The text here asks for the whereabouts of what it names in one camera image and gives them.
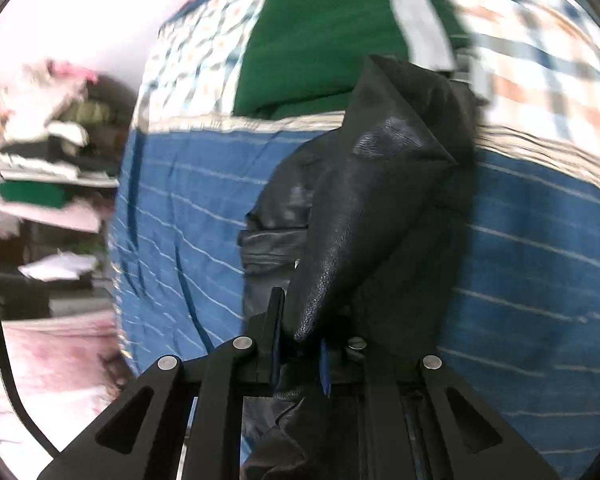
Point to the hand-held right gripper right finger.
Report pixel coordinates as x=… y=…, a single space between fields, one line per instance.
x=325 y=370

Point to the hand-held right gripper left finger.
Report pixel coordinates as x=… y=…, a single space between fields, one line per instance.
x=277 y=355

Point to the black leather jacket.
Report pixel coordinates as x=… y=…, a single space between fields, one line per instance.
x=380 y=220

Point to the cluttered shelf rack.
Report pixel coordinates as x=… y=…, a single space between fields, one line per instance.
x=50 y=170

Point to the pink cloth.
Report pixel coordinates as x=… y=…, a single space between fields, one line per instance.
x=45 y=360

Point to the checkered blanket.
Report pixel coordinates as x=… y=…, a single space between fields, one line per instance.
x=530 y=50

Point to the green cloth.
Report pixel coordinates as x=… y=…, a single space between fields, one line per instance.
x=325 y=40

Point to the blue striped bed sheet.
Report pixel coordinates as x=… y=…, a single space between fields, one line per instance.
x=190 y=240

